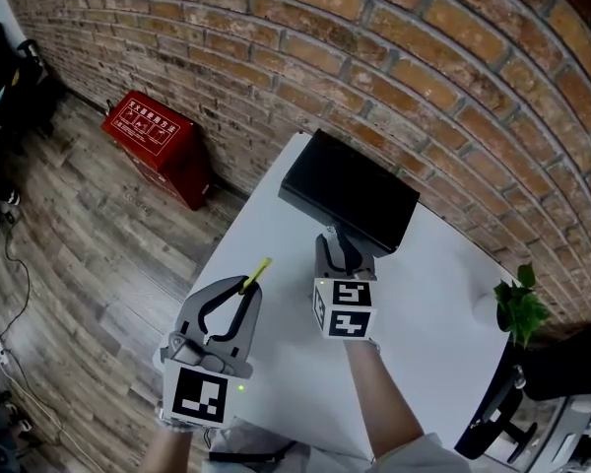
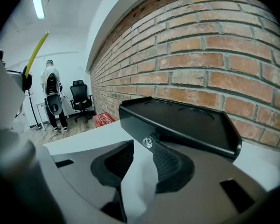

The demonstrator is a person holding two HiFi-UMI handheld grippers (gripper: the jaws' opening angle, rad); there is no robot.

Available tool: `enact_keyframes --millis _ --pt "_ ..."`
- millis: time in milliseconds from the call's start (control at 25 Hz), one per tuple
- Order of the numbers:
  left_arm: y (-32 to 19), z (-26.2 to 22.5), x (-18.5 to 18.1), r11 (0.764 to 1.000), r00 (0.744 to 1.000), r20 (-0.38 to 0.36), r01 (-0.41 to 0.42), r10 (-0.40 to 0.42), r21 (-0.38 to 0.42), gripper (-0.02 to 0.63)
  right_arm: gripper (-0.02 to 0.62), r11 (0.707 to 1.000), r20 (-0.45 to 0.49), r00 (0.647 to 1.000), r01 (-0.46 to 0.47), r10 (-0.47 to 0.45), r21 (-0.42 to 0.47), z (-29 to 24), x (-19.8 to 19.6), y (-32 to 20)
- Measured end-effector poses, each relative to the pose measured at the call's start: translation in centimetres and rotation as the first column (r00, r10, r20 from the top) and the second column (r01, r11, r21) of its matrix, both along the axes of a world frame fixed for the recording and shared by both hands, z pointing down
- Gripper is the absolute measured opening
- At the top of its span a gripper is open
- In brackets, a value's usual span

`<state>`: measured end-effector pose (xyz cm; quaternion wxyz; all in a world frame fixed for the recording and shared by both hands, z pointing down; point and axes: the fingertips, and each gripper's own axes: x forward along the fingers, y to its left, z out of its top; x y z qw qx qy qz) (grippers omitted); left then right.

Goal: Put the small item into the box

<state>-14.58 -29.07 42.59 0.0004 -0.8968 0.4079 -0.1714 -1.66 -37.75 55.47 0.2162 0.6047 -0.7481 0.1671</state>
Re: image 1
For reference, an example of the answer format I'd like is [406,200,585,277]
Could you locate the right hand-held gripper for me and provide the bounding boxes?
[311,223,378,342]

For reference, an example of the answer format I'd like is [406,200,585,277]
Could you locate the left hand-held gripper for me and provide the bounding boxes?
[156,274,264,432]

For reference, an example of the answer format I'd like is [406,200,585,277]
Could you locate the small yellow-green item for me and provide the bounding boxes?
[238,256,274,296]

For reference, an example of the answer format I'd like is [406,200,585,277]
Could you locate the black box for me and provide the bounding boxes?
[277,128,422,259]

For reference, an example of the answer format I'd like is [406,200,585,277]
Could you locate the person's left forearm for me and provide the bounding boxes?
[141,424,194,473]

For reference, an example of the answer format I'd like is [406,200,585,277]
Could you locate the person's right forearm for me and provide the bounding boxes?
[343,337,427,460]

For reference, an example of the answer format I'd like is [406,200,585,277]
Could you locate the person's white shirt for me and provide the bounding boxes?
[207,414,474,473]

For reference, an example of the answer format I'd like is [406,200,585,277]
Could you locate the red fire extinguisher cabinet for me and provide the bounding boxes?
[100,90,212,212]

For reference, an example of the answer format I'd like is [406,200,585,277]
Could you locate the green potted plant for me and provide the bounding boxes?
[492,262,553,350]

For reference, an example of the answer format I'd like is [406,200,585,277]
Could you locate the black office chair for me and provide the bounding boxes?
[453,319,591,465]

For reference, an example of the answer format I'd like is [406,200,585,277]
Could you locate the black stroller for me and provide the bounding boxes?
[0,21,56,140]

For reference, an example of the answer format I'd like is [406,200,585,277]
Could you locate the black floor cable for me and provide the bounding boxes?
[0,214,33,337]

